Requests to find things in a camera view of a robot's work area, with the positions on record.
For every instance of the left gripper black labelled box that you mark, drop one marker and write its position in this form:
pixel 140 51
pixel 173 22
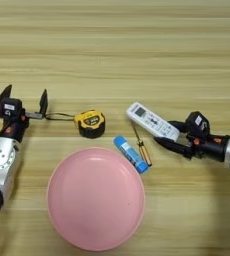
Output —
pixel 11 108

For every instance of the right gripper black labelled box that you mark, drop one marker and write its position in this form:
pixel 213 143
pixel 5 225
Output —
pixel 197 123

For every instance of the pink round plate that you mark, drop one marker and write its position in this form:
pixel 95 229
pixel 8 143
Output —
pixel 95 200

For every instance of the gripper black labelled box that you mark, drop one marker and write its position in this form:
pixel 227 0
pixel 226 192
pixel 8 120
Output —
pixel 11 108
pixel 197 123

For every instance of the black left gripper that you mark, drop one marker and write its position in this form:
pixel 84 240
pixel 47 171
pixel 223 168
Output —
pixel 15 130

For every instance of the white remote control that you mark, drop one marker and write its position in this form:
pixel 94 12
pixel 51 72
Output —
pixel 147 118

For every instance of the blue glue stick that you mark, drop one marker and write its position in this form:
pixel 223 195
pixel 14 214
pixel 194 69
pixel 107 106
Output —
pixel 130 153

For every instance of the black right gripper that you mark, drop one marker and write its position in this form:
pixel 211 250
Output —
pixel 213 148

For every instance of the yellow black tape measure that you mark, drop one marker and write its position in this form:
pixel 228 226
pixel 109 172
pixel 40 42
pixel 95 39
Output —
pixel 91 124

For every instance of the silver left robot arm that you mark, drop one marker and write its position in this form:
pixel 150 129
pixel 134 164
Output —
pixel 2 160

